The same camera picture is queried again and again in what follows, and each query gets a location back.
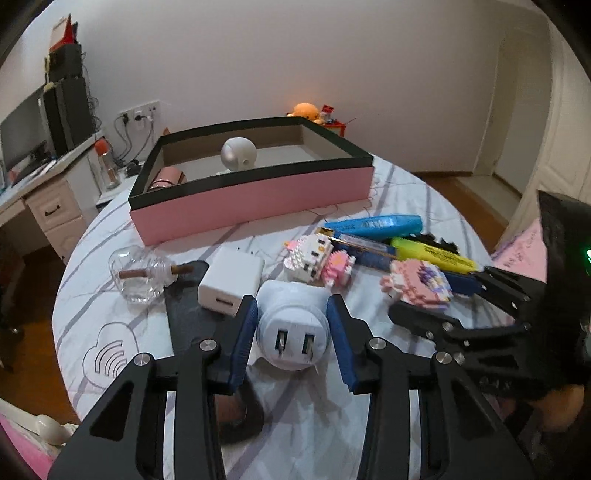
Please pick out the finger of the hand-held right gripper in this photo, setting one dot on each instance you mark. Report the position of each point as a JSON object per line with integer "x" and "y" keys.
{"x": 508, "y": 290}
{"x": 425, "y": 321}

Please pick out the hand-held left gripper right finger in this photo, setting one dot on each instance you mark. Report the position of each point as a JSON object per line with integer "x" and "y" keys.
{"x": 342, "y": 344}

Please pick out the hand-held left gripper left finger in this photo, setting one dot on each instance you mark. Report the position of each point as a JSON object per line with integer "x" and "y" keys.
{"x": 242, "y": 344}

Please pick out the pink and purple block toy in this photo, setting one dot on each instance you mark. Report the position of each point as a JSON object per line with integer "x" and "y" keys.
{"x": 415, "y": 284}

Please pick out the white round plug adapter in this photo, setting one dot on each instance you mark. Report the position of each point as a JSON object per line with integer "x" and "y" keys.
{"x": 288, "y": 323}

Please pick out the black hair clip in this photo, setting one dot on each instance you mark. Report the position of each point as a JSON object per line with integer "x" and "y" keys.
{"x": 436, "y": 241}

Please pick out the blue card box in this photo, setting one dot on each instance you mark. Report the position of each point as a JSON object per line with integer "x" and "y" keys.
{"x": 364, "y": 251}

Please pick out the pink box with black rim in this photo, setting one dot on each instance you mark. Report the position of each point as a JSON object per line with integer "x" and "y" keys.
{"x": 258, "y": 198}

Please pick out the person's right hand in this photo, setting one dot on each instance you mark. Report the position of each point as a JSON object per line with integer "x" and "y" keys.
{"x": 561, "y": 408}

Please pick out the yellow highlighter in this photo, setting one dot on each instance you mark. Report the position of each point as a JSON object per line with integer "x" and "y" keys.
{"x": 434, "y": 254}

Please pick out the white charger cube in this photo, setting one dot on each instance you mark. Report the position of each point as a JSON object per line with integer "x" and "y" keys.
{"x": 231, "y": 277}

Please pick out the small pink block toy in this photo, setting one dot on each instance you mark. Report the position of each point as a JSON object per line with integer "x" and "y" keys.
{"x": 339, "y": 267}

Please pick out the white cat block toy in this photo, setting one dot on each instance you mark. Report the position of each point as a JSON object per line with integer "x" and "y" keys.
{"x": 307, "y": 256}

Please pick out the blue tube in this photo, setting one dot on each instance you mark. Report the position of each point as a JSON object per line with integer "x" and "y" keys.
{"x": 374, "y": 225}

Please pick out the clear glass bottle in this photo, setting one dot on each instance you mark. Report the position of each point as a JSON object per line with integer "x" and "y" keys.
{"x": 138, "y": 281}

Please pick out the white door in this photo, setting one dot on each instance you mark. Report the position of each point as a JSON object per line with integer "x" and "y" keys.
{"x": 561, "y": 138}

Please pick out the rose gold cylinder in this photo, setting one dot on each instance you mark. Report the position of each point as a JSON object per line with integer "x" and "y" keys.
{"x": 166, "y": 177}

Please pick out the cream plastic object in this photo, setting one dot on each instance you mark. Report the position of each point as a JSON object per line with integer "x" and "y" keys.
{"x": 48, "y": 427}

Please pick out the red printed box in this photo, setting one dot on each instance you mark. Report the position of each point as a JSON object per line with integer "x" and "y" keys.
{"x": 333, "y": 127}

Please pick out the bottle with orange cap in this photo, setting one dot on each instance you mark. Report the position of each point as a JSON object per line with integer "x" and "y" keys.
{"x": 107, "y": 168}

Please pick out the orange plush octopus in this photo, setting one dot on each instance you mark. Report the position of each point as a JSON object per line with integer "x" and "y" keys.
{"x": 305, "y": 112}

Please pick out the white desk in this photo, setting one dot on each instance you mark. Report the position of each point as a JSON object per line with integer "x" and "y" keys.
{"x": 51, "y": 207}

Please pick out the black computer tower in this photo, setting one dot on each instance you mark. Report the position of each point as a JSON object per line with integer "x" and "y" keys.
{"x": 69, "y": 115}

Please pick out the computer monitor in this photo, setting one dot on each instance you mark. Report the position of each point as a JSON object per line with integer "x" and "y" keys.
{"x": 23, "y": 134}

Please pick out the red and white carton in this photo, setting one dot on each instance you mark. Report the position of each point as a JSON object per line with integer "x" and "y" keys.
{"x": 62, "y": 32}

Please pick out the white round security camera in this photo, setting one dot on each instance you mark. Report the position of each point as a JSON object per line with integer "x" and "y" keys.
{"x": 236, "y": 154}

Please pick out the wall socket strip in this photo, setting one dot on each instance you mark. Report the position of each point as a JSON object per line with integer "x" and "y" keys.
{"x": 138, "y": 113}

